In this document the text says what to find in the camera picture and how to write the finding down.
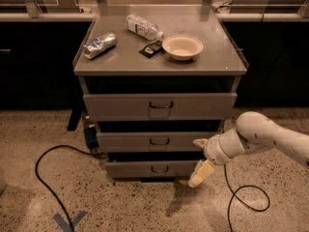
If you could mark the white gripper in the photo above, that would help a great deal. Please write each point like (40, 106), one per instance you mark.
(212, 150)

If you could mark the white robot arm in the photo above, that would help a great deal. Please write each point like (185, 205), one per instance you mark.
(253, 133)

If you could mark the grey drawer cabinet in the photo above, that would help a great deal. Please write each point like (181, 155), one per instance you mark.
(123, 70)

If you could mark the grey top drawer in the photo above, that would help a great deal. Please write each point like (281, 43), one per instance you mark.
(146, 107)

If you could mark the white bowl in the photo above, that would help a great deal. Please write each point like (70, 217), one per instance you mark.
(182, 47)

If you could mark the blue power box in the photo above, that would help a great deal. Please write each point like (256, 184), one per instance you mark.
(90, 134)

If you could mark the black snack packet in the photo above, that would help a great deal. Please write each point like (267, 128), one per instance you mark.
(151, 49)

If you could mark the clear plastic water bottle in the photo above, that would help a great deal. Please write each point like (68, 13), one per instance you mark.
(143, 28)

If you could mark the crushed silver can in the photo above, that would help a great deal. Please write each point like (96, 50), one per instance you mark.
(98, 45)

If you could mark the white counter rail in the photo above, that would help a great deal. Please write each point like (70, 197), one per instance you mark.
(90, 17)

